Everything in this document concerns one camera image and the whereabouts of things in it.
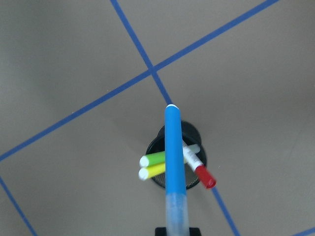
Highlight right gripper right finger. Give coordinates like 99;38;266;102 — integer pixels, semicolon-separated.
189;227;201;236

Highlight blue marker pen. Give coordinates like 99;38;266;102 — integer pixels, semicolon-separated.
164;104;189;236

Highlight green highlighter pen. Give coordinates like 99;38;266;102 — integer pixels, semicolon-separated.
139;151;165;168

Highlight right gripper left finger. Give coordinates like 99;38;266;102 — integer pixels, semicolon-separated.
155;227;167;236

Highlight brown paper table cover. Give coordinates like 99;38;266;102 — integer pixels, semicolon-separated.
0;0;315;236

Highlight black mesh pen cup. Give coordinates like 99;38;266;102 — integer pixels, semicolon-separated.
146;121;207;190

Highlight red capped white marker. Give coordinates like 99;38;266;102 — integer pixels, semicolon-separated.
183;144;217;189

